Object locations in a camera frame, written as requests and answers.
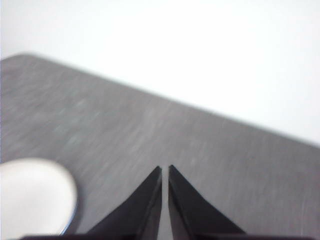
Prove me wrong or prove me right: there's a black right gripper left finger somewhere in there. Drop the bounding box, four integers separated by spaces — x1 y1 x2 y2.
87 165 163 236

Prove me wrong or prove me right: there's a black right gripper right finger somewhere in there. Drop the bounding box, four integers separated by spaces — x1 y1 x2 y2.
167 164 248 236

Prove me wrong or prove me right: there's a white round plate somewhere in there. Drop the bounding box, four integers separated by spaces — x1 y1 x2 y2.
0 157 77 237

